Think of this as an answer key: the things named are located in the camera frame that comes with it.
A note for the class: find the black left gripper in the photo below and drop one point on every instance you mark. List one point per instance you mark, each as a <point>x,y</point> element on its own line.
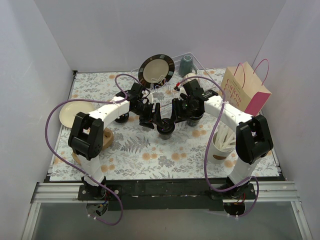
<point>149,116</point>

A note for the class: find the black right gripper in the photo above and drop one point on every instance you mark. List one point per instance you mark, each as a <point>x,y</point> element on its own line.
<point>176,113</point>

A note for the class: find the black cup lid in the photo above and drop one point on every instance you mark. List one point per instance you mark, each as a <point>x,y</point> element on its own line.
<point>167,127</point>

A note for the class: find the dark translucent takeout cup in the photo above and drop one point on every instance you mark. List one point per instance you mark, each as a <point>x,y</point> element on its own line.
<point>165,136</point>

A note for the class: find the black plastic lid stack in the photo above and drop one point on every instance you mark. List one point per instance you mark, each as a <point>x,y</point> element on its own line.
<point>122,119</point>

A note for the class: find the paper bag pink handles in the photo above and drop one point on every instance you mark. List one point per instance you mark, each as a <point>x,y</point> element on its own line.
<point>243,89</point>

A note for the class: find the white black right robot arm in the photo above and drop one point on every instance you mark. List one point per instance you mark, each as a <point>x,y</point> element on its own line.
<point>252,135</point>

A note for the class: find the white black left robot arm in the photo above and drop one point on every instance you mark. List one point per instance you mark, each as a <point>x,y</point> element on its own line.
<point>88,131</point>

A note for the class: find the floral tablecloth mat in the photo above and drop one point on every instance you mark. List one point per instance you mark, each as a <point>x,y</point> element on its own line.
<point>138,153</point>

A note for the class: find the patterned ceramic bowl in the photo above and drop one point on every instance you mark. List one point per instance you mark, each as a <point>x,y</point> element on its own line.
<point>191,76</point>

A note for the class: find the dark rimmed plate in rack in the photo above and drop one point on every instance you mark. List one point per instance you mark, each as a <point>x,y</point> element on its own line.
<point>156,71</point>

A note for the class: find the grey green mug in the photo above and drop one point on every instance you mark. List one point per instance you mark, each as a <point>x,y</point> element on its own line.
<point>187,66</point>

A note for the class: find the white cup with stirrers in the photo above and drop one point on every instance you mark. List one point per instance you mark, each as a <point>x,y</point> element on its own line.
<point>222,144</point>

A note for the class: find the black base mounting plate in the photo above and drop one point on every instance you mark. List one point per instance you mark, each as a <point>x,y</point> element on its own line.
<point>167,194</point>

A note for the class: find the cream plate on table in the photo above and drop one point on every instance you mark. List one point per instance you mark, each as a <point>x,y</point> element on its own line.
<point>69,110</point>

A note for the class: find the white wire dish rack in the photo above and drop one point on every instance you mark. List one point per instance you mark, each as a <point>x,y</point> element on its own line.
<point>167,92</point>

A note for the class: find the aluminium frame rail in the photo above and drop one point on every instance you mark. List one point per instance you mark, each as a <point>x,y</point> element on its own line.
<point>166,210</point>

